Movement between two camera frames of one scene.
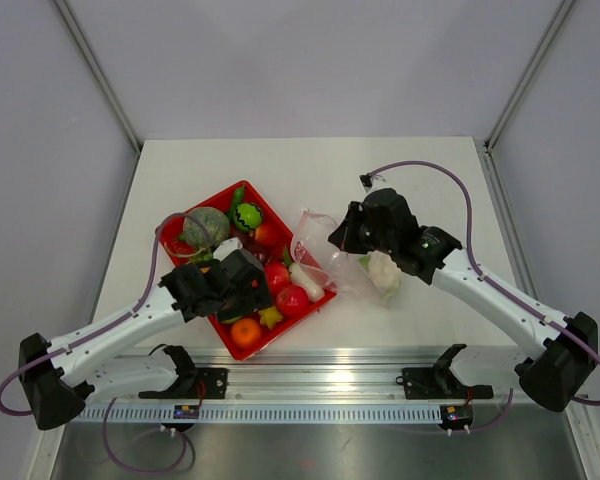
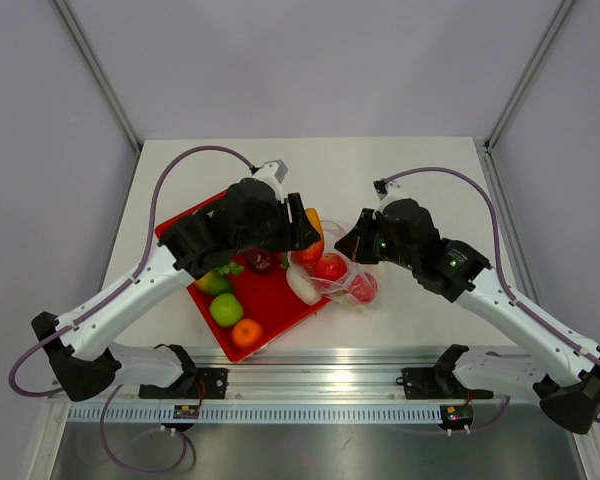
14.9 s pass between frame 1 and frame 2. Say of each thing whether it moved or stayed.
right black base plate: stayed
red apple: moved
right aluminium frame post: stayed
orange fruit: stayed
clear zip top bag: moved
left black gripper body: moved
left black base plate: stayed
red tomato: moved
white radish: stayed
